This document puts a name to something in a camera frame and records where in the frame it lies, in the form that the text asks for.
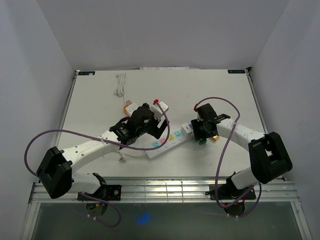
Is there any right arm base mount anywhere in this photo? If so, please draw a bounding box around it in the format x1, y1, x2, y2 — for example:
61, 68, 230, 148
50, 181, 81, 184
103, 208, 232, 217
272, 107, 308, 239
205, 182, 250, 201

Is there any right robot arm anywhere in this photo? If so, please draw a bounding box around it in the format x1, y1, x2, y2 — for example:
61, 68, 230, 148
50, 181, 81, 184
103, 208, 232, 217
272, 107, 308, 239
191, 103, 293, 199

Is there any yellow charger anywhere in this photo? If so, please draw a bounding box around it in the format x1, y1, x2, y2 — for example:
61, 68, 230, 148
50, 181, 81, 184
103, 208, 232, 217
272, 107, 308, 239
212, 135, 220, 142

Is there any white multicolour power strip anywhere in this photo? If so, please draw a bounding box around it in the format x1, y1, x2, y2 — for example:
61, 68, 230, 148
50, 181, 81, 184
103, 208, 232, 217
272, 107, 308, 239
145, 127, 193, 160

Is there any white cube socket adapter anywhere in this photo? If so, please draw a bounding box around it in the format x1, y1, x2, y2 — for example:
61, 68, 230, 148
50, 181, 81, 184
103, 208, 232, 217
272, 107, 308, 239
126, 104, 140, 116

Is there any orange strip white cable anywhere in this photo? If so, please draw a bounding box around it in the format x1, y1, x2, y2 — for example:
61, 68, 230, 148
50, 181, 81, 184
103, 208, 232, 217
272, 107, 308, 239
114, 72, 128, 106

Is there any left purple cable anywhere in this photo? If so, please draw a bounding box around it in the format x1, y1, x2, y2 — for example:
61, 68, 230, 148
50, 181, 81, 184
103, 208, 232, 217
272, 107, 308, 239
24, 102, 171, 228

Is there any aluminium rail frame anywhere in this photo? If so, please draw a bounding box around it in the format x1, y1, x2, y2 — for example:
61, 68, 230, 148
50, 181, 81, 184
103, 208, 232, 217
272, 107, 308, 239
24, 70, 312, 240

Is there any pink brown charger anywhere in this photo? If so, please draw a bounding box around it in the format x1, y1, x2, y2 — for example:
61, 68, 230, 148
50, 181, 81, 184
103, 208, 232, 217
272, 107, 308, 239
125, 100, 132, 106

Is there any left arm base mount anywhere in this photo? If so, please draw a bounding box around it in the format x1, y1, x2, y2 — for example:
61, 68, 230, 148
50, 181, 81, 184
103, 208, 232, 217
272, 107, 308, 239
77, 173, 122, 201

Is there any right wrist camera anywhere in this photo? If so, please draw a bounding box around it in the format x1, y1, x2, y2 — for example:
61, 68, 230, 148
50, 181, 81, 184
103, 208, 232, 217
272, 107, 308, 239
193, 104, 203, 121

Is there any white strip cable with plug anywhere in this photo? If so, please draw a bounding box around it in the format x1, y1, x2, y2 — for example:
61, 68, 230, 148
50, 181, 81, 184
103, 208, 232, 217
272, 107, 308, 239
117, 147, 151, 163

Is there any green charger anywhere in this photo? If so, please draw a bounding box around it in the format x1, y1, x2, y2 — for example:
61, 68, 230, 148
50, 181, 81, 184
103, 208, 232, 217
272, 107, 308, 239
198, 139, 207, 146

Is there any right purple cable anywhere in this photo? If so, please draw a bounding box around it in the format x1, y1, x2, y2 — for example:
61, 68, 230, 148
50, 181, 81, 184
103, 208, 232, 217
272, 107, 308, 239
193, 96, 263, 218

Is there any orange power strip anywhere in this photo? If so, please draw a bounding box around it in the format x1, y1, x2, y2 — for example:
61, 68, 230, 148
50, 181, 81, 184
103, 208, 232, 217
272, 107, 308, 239
122, 104, 138, 117

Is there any white charger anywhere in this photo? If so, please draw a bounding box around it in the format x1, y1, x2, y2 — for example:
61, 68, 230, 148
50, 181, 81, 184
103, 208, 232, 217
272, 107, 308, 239
181, 123, 193, 137

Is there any purple cable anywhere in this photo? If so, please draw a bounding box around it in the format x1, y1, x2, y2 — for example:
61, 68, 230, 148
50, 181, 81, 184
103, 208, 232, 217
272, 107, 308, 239
193, 96, 263, 218
24, 102, 171, 228

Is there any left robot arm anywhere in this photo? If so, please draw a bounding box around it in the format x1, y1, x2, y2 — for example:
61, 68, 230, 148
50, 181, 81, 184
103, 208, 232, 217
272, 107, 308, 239
36, 100, 170, 200

